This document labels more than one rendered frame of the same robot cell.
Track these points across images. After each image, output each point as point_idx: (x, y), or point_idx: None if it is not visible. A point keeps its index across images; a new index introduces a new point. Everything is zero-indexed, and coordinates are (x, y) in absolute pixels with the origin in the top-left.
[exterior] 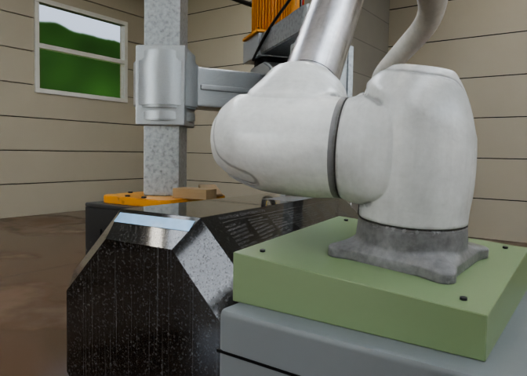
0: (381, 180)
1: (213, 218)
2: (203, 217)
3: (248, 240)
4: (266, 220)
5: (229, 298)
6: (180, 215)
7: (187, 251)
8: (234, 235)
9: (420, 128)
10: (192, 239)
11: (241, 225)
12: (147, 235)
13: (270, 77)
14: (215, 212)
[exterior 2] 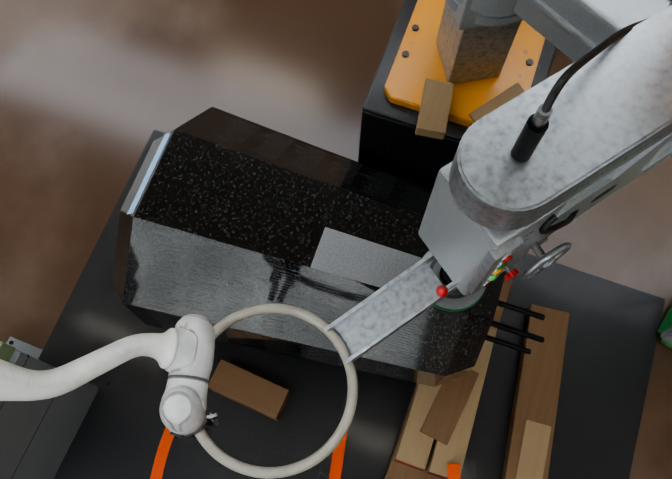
0: None
1: (149, 224)
2: (137, 218)
3: (169, 258)
4: (223, 258)
5: (119, 270)
6: (143, 196)
7: (122, 222)
8: (157, 246)
9: None
10: (126, 220)
11: (178, 245)
12: (140, 177)
13: None
14: (174, 216)
